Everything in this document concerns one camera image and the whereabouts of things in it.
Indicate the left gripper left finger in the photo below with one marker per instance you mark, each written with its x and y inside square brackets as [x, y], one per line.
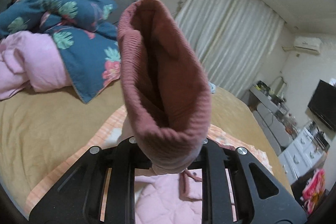
[98, 188]

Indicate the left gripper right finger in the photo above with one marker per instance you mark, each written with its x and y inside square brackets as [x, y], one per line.
[237, 188]

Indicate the pink quilted jacket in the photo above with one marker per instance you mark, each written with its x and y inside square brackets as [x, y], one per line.
[168, 101]

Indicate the orange white plaid blanket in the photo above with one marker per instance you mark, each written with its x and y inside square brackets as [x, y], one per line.
[107, 136]

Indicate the red pink patterned cloth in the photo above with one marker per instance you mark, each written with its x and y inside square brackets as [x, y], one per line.
[313, 190]

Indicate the white drawer cabinet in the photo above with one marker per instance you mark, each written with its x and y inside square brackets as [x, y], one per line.
[301, 156]

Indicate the grey curved desk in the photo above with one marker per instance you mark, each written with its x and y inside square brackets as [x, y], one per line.
[265, 112]

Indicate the light blue garment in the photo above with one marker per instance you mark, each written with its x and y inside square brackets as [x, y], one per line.
[212, 88]

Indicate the white striped curtain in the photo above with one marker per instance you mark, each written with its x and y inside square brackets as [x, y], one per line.
[231, 38]

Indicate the white air conditioner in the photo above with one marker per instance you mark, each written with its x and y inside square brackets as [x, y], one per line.
[308, 44]

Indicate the blue floral pink quilt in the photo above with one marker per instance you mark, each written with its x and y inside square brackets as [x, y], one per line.
[52, 44]

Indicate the black wall television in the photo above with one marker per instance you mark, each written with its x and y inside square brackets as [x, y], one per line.
[323, 104]

